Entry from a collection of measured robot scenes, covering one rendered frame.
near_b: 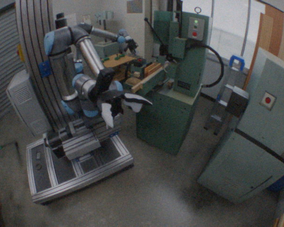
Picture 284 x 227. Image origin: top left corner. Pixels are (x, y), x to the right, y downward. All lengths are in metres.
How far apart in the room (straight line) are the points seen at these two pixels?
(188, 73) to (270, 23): 1.64
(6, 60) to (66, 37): 3.07
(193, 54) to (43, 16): 1.08
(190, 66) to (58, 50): 0.93
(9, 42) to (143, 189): 3.80
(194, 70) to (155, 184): 1.19
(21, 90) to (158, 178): 1.52
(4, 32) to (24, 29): 2.78
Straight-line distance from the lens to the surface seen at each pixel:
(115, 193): 1.56
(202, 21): 1.01
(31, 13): 0.96
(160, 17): 1.20
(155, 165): 1.67
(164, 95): 1.24
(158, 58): 1.34
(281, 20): 2.42
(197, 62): 1.13
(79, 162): 1.55
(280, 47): 2.32
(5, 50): 3.71
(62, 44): 0.74
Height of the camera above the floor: 1.49
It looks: 42 degrees down
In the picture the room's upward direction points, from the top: straight up
